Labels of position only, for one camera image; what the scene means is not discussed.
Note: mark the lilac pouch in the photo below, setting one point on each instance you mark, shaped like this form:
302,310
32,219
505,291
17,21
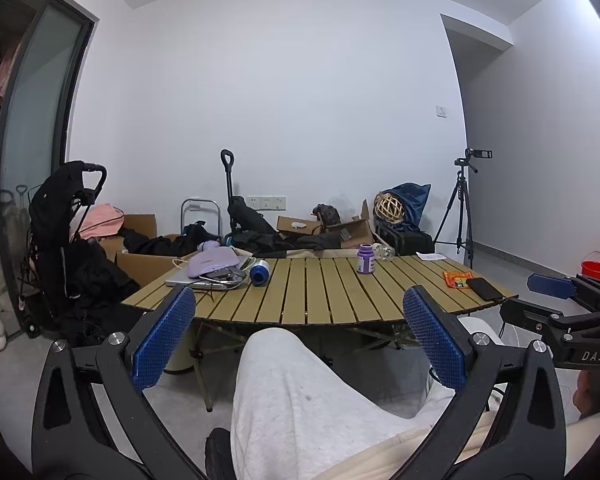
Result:
212,262

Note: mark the silver laptop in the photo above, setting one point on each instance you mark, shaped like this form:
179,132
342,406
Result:
190,280

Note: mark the person's leg in grey pants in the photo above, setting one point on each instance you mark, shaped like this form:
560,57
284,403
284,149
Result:
300,400

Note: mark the purple bottle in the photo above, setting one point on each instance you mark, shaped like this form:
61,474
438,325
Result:
365,260

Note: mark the red bucket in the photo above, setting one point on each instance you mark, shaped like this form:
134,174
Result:
596,269

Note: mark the orange snack packet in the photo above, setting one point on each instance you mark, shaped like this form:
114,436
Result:
457,279

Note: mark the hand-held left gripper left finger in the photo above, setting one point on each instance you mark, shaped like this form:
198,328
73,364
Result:
164,342

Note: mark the wooden slat folding table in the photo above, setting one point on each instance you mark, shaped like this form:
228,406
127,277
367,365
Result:
330,295

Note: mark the white wall outlet strip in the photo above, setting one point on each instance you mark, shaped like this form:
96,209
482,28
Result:
266,203

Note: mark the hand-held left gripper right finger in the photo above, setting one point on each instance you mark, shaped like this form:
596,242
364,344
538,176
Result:
436,347

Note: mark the black shoe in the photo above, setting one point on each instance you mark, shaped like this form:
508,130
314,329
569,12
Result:
219,455

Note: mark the black tripod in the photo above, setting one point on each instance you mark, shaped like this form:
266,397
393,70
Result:
459,210

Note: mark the frosted glass door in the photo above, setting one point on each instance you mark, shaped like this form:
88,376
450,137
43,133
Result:
35,135

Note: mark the metal folding stool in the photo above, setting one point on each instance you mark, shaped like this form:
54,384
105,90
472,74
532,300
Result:
200,210

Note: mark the woven rattan ball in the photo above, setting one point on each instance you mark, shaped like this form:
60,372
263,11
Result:
389,208

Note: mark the white paper sheet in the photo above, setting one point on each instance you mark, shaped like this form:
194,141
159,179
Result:
430,257

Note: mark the pink bag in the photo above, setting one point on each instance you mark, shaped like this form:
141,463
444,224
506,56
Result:
100,221

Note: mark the open flat cardboard box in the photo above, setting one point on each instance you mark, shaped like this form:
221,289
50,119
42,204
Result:
330,230

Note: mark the black phone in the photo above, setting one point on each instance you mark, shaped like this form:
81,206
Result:
485,289

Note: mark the pile of dark clothes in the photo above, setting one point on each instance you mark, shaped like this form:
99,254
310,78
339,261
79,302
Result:
260,240

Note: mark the blue cloth bag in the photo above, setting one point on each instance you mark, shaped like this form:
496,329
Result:
414,200

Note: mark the black stroller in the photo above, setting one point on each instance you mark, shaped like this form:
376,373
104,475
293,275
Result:
65,240

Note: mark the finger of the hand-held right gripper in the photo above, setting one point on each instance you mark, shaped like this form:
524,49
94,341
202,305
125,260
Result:
530,315
550,286

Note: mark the clear plastic bottle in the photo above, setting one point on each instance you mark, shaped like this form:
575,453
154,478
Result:
386,252

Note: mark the black equipment case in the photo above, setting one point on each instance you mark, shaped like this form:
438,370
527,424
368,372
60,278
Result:
405,241

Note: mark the large cardboard box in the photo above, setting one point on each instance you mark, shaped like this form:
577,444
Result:
140,262

